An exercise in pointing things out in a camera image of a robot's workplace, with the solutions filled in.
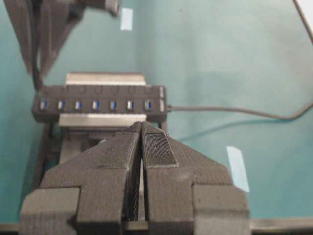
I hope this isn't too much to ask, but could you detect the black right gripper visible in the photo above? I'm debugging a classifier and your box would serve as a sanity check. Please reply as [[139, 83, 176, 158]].
[[40, 0, 121, 75]]

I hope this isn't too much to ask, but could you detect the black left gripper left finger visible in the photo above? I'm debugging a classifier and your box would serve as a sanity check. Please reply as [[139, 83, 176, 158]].
[[19, 122, 142, 235]]

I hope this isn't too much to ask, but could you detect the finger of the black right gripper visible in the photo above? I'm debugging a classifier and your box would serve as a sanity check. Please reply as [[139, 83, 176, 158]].
[[2, 0, 40, 75]]

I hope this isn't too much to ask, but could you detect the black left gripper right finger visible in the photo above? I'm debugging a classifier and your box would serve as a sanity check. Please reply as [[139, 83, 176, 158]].
[[141, 122, 251, 235]]

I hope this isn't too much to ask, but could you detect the black multi-port USB hub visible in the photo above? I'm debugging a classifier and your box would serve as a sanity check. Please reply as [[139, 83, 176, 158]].
[[32, 85, 168, 123]]

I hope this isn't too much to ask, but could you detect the blue tape bottom centre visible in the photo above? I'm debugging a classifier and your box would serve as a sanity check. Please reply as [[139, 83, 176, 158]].
[[226, 146, 250, 193]]

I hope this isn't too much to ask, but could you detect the blue tape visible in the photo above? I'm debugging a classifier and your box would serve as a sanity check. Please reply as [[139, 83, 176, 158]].
[[120, 8, 133, 31], [226, 146, 250, 193]]

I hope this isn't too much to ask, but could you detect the black bench vise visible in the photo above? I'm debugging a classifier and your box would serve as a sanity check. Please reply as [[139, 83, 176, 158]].
[[31, 71, 172, 194]]

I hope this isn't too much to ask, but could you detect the blue tape right side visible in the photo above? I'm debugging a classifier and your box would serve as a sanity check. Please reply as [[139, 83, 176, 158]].
[[120, 8, 133, 31]]

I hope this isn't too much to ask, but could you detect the grey hub power cable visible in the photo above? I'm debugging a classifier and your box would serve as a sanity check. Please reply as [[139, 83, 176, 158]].
[[167, 0, 313, 120]]

